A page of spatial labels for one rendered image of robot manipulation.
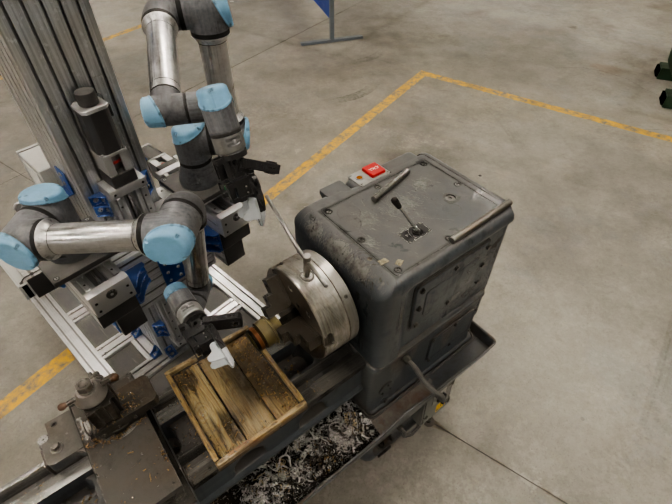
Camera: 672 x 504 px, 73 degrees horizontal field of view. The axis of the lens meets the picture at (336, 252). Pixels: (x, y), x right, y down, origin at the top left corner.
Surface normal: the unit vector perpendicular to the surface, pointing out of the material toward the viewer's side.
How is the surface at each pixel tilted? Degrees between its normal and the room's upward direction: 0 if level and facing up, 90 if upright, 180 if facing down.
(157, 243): 90
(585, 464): 0
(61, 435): 0
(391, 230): 0
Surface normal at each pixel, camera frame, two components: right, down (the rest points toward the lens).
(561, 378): 0.00, -0.70
